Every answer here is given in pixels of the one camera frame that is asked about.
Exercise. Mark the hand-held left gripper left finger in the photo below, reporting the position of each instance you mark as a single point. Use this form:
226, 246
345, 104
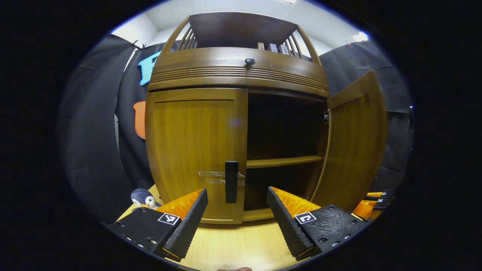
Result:
188, 226

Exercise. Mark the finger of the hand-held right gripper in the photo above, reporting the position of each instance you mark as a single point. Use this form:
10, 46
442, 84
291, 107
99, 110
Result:
363, 209
376, 194

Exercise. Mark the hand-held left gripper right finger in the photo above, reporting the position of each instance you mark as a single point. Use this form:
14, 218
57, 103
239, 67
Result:
286, 229

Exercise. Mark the wooden cabinet door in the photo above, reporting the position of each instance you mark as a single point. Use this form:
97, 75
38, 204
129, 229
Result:
354, 143
188, 143

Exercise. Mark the wooden double-door shoe cabinet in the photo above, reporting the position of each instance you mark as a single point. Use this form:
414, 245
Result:
233, 30

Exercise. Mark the wooden inner cabinet shelf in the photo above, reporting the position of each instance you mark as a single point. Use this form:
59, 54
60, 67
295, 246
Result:
282, 162

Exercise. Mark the penguin plush toy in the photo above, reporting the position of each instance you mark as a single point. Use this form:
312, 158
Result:
143, 198

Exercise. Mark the black backdrop cloth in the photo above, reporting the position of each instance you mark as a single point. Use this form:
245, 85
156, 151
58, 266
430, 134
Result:
90, 131

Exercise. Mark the small ceiling light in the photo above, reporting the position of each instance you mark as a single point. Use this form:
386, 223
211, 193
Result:
359, 36

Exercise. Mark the wooden drawer with black knob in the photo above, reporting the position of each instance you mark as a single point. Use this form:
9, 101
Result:
207, 62

